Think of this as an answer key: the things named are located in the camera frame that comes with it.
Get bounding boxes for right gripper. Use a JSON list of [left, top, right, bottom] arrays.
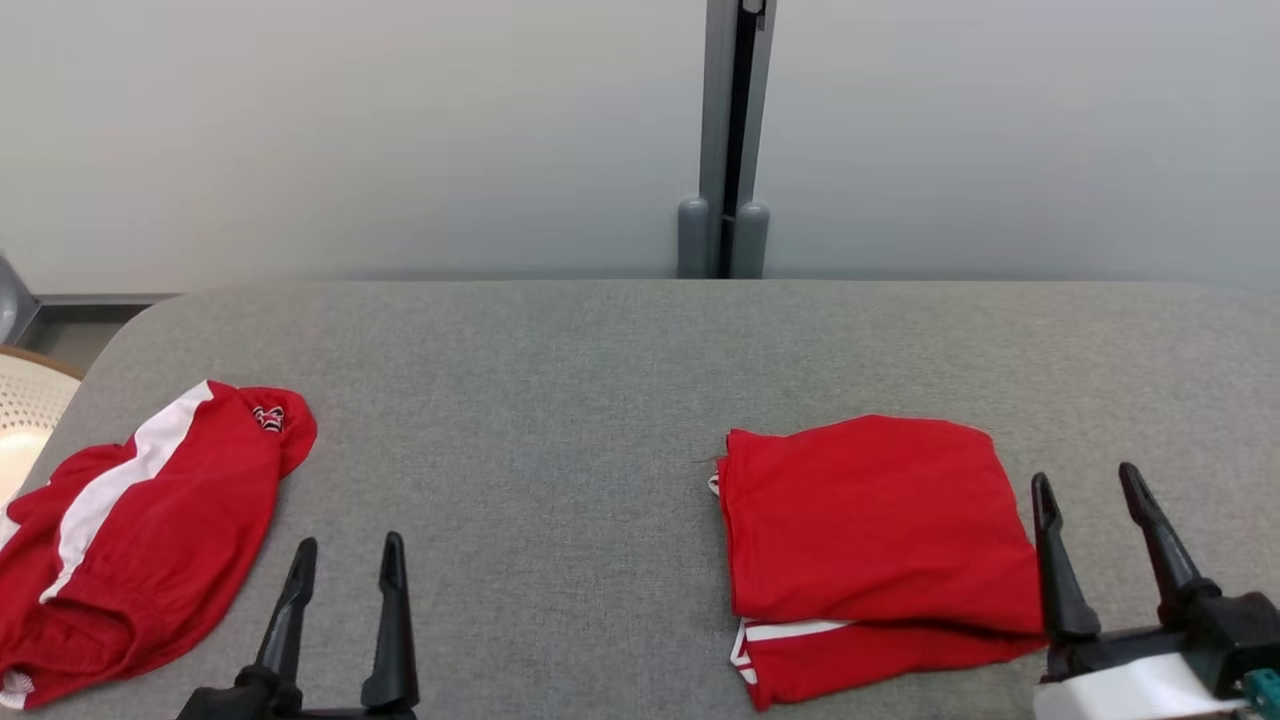
[[1030, 462, 1256, 720]]

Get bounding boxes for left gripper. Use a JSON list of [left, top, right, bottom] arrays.
[[175, 532, 421, 720]]

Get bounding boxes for red Bulls basketball shorts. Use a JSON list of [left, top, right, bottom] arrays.
[[0, 378, 319, 711]]

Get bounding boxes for red shirt with white trim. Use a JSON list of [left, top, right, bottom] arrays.
[[708, 414, 1049, 713]]

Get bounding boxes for grey fabric sofa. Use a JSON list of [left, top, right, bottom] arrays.
[[20, 278, 1280, 720]]

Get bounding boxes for white perforated laundry basket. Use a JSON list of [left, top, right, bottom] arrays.
[[0, 345, 86, 511]]

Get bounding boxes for grey partition corner post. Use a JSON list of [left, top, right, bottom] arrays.
[[0, 255, 41, 346]]

